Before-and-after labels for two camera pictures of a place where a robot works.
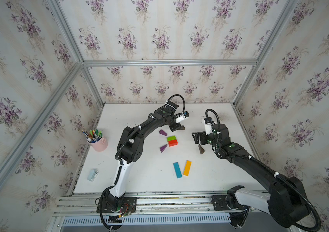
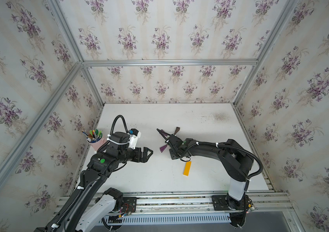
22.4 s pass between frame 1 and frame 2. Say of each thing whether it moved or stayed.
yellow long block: stayed
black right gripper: moved
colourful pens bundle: stayed
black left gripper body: moved
